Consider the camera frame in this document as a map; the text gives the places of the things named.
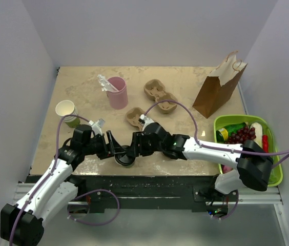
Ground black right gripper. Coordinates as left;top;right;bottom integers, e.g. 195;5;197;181
127;132;164;157

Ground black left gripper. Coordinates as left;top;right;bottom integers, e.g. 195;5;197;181
83;130;126;160

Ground black cup lid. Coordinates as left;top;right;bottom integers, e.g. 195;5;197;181
115;153;135;166

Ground green paper coffee cup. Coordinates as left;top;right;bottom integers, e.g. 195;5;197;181
122;163;135;168

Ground cardboard two-cup carrier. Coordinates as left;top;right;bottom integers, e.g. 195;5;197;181
126;107;145;131

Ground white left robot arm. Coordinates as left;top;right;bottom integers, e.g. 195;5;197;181
0;125;127;245

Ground pink cylindrical container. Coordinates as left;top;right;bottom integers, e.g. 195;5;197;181
107;77;128;110

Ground wrapped white straws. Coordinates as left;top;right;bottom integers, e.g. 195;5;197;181
97;74;119;92

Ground green bottle yellow label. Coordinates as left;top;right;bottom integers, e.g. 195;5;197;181
215;122;249;142

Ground green plastic basket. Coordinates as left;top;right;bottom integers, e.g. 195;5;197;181
213;114;284;188

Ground brown paper bag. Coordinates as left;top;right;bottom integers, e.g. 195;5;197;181
193;50;247;118

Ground red grape bunch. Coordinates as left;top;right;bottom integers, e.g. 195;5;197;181
224;127;256;144

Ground white radish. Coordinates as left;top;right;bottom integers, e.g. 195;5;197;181
251;122;263;147

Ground red chili pepper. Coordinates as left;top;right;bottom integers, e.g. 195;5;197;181
262;135;269;153

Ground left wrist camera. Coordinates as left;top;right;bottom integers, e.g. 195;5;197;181
88;118;105;136

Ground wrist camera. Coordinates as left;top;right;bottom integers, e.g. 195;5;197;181
138;114;155;131
88;118;105;136

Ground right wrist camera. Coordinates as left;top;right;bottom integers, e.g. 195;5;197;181
138;114;155;131

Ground black table front rail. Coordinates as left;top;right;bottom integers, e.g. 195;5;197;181
26;174;237;213

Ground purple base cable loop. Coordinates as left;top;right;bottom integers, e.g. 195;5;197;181
67;189;121;227

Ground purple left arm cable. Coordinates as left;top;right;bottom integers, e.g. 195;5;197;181
8;115;91;246

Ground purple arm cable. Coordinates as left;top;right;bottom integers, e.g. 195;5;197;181
143;100;289;157
8;115;91;246

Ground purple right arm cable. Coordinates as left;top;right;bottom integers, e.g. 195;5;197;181
143;100;289;157

